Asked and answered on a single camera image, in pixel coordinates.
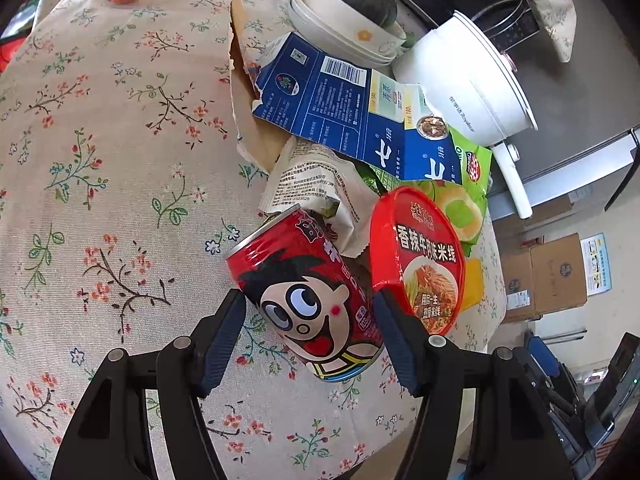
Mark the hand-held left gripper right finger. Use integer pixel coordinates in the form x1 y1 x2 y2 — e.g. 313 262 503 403
372 290 573 480

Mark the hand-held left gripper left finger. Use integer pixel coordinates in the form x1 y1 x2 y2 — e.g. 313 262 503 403
50 289 247 480

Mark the red cartoon drink can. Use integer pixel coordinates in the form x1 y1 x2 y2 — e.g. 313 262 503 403
225 206 386 383

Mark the brown torn cardboard piece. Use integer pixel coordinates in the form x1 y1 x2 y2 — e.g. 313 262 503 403
229 0 296 168

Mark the yellow packet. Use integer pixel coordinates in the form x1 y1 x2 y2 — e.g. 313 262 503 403
462 257 486 311

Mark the red instant noodle bowl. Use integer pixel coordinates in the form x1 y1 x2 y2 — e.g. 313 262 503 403
369 186 467 337

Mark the green snack bag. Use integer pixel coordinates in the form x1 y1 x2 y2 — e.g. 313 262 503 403
357 125 493 261

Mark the brown cardboard box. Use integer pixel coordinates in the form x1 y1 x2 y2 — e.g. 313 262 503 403
500 232 588 323

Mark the white printed snack wrapper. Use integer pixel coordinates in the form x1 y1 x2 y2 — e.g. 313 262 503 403
258 136 381 261

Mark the blue flattened carton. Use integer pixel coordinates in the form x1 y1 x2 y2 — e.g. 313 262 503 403
251 31 463 184

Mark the white electric cooking pot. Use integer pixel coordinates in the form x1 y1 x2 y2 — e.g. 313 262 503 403
392 10 540 219

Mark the grey refrigerator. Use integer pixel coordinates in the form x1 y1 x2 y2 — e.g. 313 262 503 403
480 0 640 211

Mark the white plate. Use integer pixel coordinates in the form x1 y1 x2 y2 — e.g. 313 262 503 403
286 0 398 67

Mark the white flower-print bowl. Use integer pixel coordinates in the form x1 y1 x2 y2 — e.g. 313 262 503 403
305 0 407 53

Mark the stack of white bowls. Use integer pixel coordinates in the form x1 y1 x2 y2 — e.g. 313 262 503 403
290 0 401 60

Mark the floral microwave cover cloth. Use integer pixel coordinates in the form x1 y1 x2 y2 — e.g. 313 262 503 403
505 0 576 63

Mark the blue wall poster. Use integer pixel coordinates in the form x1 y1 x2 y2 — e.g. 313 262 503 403
580 232 612 296

